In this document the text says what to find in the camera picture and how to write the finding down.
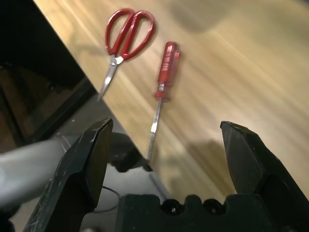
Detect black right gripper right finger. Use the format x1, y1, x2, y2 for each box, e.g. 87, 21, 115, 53
220, 120, 309, 232

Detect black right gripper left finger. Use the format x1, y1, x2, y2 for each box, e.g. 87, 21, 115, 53
23, 117, 114, 232

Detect red handled screwdriver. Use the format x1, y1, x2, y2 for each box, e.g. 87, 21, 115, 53
146, 41, 181, 161

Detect red handled scissors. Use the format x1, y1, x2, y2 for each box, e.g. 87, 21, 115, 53
97, 8, 155, 102

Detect silver left robot leg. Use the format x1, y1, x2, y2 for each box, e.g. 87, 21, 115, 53
0, 134, 73, 211

